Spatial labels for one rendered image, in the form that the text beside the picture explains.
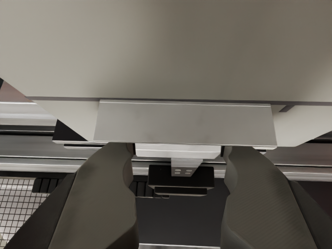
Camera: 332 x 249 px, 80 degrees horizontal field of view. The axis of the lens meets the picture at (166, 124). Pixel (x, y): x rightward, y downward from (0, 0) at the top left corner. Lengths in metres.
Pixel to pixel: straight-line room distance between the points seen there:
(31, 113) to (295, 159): 0.46
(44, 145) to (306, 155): 0.56
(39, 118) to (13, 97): 0.04
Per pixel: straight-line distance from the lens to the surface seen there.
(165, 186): 0.37
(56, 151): 0.50
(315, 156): 0.52
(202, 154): 0.21
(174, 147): 0.18
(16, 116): 0.27
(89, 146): 0.21
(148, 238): 0.70
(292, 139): 0.18
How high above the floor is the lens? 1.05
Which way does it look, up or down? 21 degrees down
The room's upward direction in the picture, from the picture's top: 178 degrees counter-clockwise
